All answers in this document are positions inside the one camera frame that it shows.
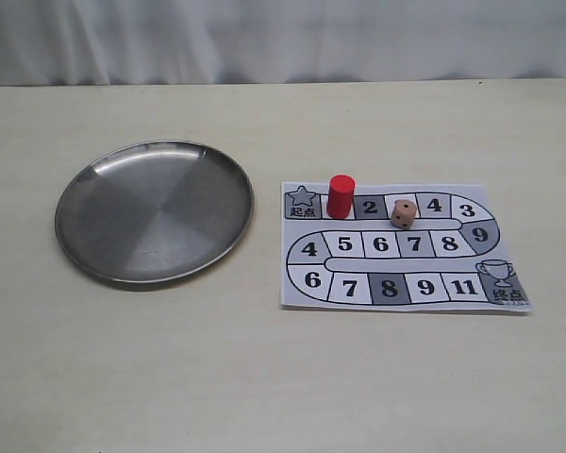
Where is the wooden die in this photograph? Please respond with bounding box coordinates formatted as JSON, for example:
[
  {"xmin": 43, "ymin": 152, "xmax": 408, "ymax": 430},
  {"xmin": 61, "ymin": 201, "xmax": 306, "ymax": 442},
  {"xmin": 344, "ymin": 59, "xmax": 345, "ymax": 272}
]
[{"xmin": 391, "ymin": 199, "xmax": 418, "ymax": 229}]

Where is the round stainless steel plate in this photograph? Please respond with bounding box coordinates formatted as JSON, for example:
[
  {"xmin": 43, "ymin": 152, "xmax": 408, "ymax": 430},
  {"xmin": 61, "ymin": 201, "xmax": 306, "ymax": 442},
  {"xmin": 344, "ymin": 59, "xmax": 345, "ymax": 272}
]
[{"xmin": 54, "ymin": 140, "xmax": 255, "ymax": 288}]

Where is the paper game board sheet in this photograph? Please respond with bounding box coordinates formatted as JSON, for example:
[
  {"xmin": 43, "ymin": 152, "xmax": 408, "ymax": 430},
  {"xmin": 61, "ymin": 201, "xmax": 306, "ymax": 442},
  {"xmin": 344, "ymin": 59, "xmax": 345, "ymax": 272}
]
[{"xmin": 280, "ymin": 181, "xmax": 531, "ymax": 313}]

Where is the red cylinder game piece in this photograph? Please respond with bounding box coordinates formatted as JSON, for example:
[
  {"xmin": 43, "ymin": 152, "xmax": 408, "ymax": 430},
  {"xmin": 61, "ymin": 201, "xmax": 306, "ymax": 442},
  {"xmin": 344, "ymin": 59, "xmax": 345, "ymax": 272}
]
[{"xmin": 326, "ymin": 174, "xmax": 356, "ymax": 220}]

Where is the white backdrop curtain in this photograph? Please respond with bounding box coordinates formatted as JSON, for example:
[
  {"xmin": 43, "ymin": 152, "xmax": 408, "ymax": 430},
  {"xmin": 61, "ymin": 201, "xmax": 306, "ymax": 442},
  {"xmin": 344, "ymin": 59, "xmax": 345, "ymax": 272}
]
[{"xmin": 0, "ymin": 1, "xmax": 566, "ymax": 86}]

